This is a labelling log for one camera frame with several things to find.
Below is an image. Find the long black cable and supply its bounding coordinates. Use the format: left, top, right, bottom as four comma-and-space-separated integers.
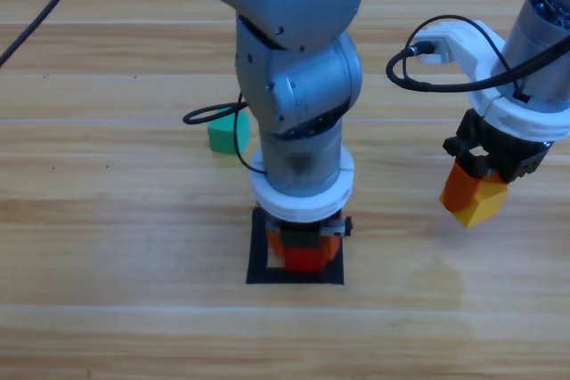
0, 0, 95, 66

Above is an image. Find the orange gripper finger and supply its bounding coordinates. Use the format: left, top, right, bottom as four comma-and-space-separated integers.
323, 236, 342, 268
439, 158, 485, 216
265, 230, 286, 261

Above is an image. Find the red wooden block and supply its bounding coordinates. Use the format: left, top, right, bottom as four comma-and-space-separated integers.
283, 244, 326, 274

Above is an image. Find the green wooden block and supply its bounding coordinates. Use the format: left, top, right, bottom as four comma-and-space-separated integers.
208, 108, 252, 155

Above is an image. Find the white wrist mount ring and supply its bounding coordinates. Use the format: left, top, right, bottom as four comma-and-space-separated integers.
418, 19, 570, 141
248, 148, 356, 224

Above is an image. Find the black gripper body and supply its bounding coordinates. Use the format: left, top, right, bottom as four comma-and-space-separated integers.
443, 108, 556, 184
265, 214, 354, 248

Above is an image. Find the yellow wooden block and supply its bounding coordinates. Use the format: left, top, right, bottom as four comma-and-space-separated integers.
452, 173, 509, 229

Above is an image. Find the black tape square outline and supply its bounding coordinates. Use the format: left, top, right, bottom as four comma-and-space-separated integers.
246, 206, 346, 286

